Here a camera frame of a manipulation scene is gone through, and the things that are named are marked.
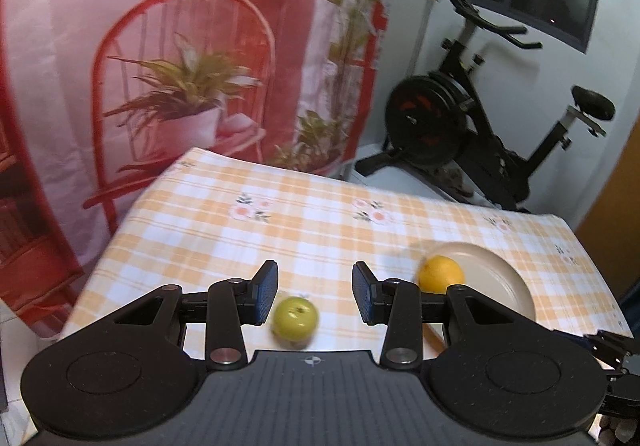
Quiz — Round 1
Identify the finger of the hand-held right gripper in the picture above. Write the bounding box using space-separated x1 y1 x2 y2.
602 371 640 422
582 331 635 369

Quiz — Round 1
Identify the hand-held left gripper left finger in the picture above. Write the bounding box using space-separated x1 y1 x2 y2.
114 260 280 373

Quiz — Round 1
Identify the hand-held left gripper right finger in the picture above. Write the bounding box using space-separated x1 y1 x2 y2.
351 261 521 372

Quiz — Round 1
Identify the yellow-green apple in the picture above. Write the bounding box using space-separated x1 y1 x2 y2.
271 295 321 344

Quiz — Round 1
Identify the beige plate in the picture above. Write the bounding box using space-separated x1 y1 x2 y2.
425 242 537 327

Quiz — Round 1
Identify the orange checked floral tablecloth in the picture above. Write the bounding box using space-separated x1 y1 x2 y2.
57 146 633 367

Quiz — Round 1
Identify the yellow lemon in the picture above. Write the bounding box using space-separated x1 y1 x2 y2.
417 254 466 296

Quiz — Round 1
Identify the orange wooden door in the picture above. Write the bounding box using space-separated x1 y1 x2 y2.
575 166 640 287

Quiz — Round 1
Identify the black exercise bike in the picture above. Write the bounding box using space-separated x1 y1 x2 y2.
355 0 617 214

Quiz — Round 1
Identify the red printed curtain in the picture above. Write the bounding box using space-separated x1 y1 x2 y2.
0 0 406 342

